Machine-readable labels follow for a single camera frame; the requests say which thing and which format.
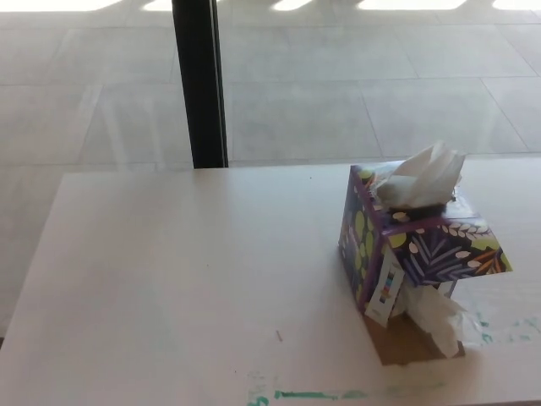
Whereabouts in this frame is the white tissue sheet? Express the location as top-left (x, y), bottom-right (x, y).
top-left (375, 140), bottom-right (467, 210)

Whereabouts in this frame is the purple floral tissue box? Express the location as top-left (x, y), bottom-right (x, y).
top-left (336, 160), bottom-right (514, 367)

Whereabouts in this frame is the crumpled white tissue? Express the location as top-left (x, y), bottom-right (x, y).
top-left (398, 280), bottom-right (484, 357)

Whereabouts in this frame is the black window frame post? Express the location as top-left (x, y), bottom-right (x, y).
top-left (170, 0), bottom-right (230, 170)

